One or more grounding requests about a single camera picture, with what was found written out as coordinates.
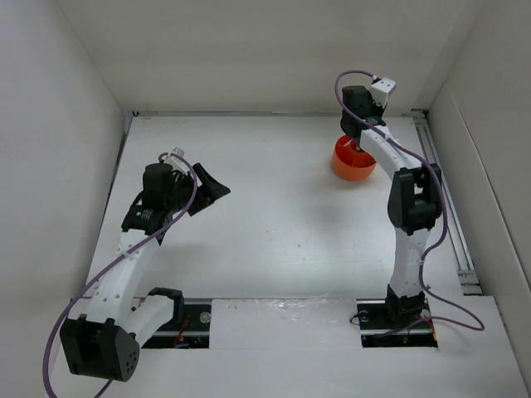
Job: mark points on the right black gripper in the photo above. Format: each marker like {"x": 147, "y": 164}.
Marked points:
{"x": 378, "y": 107}

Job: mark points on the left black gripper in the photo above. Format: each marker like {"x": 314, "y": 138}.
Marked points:
{"x": 212, "y": 188}

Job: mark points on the yellow highlighter pen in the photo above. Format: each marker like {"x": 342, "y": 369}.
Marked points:
{"x": 354, "y": 146}

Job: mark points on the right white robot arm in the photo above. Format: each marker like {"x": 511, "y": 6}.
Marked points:
{"x": 413, "y": 207}

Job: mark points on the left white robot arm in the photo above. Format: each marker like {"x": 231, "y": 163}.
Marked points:
{"x": 105, "y": 340}

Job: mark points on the orange round organizer container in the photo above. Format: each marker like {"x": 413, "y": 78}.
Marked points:
{"x": 349, "y": 165}

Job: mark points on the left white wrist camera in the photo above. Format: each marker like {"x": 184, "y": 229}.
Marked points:
{"x": 175, "y": 158}

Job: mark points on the back aluminium rail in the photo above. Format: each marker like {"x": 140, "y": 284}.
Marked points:
{"x": 150, "y": 114}

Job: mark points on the aluminium rail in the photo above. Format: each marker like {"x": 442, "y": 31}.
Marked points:
{"x": 150, "y": 114}
{"x": 465, "y": 269}

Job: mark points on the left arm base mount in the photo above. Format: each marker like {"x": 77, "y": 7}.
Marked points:
{"x": 192, "y": 332}

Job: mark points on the right aluminium rail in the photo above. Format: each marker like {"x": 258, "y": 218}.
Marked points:
{"x": 465, "y": 269}

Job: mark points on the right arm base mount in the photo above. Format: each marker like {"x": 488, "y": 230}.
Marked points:
{"x": 379, "y": 329}

